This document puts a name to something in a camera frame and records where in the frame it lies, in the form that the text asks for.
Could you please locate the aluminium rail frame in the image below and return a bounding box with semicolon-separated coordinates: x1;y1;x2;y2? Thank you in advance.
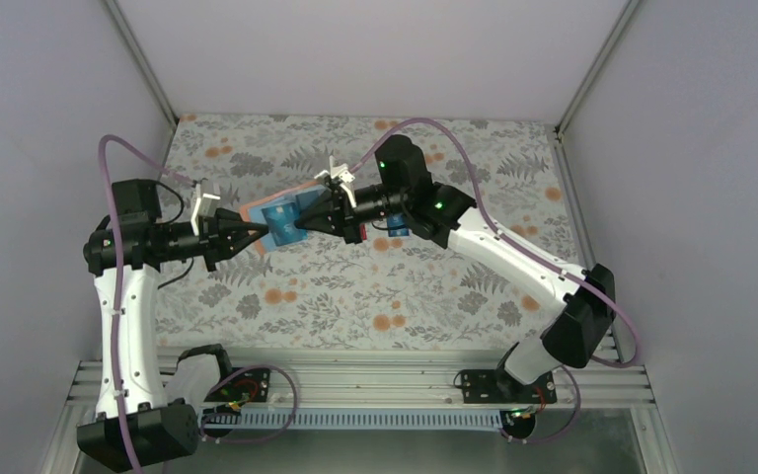
68;347;656;410

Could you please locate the blue credit card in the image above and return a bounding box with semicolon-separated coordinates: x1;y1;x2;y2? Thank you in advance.
261;199;308;247
387;219;410;237

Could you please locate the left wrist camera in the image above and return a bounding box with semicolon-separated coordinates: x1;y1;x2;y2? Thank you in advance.
189;179;221;236

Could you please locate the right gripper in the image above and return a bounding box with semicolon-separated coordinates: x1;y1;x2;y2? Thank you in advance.
295;182;409;243

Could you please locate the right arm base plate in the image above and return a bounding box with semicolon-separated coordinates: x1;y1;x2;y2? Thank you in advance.
453;369;558;404

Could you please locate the floral table mat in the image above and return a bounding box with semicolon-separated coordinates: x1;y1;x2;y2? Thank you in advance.
156;115;577;351

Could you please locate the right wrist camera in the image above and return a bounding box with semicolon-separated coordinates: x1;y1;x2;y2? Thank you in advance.
314;155;357;207

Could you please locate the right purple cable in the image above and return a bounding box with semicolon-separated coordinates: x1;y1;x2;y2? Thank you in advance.
349;118;644;446

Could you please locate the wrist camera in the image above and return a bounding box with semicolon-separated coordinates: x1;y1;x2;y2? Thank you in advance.
314;155;357;207
189;179;221;236

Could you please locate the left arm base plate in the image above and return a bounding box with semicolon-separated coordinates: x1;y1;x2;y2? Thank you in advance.
205;368;271;408

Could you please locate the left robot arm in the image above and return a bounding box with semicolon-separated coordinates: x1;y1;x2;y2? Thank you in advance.
77;179;268;473

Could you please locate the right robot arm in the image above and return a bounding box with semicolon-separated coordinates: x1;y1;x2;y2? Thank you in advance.
295;134;615;402

